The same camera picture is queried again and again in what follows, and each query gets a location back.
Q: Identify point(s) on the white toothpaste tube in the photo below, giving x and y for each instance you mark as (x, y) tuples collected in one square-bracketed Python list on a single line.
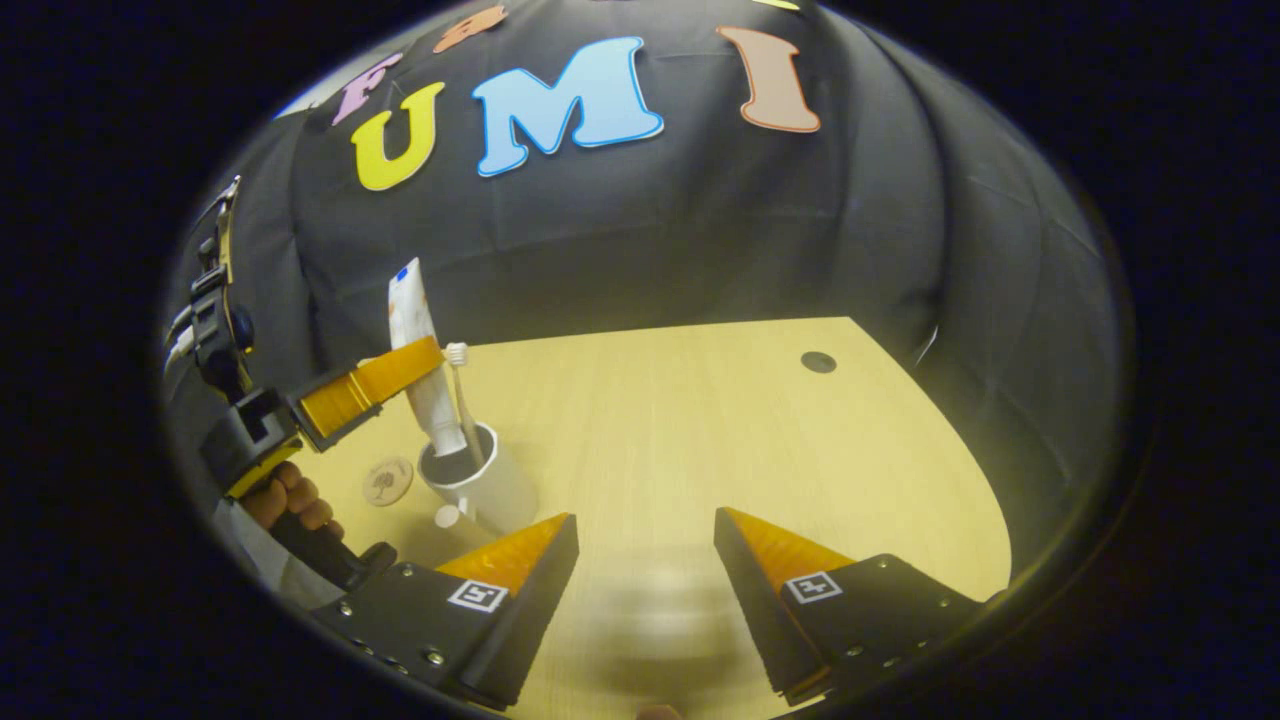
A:
[(410, 310)]

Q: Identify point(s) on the beige toothbrush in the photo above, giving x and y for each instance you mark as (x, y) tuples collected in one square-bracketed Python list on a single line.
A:
[(456, 353)]

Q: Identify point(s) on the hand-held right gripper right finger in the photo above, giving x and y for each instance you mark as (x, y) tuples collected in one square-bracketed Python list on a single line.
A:
[(760, 610)]

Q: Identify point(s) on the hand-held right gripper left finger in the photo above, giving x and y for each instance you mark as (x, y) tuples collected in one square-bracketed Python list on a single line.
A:
[(535, 610)]

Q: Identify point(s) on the light wooden desktop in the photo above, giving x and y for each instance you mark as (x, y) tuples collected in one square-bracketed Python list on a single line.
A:
[(750, 440)]

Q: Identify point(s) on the round wooden coaster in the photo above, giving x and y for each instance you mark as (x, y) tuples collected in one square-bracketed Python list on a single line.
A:
[(388, 481)]

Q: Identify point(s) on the round black desk grommet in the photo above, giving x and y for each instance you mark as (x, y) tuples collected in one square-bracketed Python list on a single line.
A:
[(818, 362)]

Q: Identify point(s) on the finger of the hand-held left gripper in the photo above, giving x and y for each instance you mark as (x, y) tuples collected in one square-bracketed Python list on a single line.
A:
[(340, 405)]

